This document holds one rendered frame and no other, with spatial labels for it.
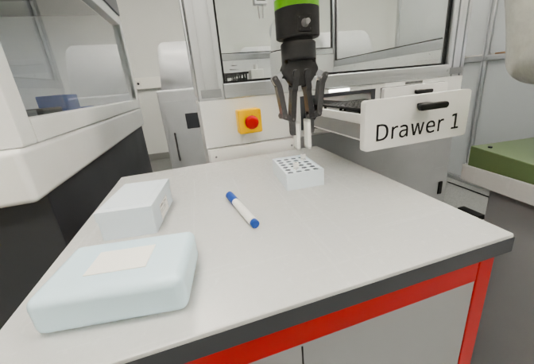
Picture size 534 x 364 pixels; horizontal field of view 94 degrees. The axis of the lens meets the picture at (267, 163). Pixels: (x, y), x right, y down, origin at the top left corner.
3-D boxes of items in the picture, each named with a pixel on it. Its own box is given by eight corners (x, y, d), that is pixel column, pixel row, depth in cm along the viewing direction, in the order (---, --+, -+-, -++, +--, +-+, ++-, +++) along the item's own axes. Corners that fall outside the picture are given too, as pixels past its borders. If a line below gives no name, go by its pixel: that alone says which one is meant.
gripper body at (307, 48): (284, 38, 49) (286, 87, 52) (323, 36, 51) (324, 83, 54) (274, 44, 56) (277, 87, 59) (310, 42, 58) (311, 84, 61)
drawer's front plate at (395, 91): (444, 110, 99) (448, 81, 96) (382, 119, 92) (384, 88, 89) (440, 110, 101) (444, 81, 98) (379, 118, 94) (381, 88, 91)
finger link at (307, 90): (297, 71, 57) (303, 69, 58) (305, 118, 61) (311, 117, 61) (303, 69, 54) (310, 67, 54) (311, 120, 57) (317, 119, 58)
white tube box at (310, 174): (324, 184, 55) (323, 168, 54) (287, 191, 53) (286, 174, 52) (303, 168, 66) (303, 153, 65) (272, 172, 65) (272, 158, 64)
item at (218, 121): (457, 112, 104) (462, 75, 99) (207, 149, 79) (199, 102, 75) (335, 102, 191) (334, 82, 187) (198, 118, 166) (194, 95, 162)
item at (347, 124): (454, 128, 63) (457, 103, 61) (365, 143, 57) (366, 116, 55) (357, 114, 100) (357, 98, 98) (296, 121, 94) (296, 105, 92)
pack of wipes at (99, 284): (199, 254, 35) (194, 226, 34) (189, 312, 26) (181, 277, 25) (87, 272, 34) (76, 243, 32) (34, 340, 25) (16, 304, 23)
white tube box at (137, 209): (157, 233, 42) (150, 205, 40) (102, 242, 41) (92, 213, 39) (173, 200, 54) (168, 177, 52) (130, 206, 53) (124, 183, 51)
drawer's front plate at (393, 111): (465, 134, 62) (472, 88, 59) (364, 152, 55) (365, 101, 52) (458, 133, 64) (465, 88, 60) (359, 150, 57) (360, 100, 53)
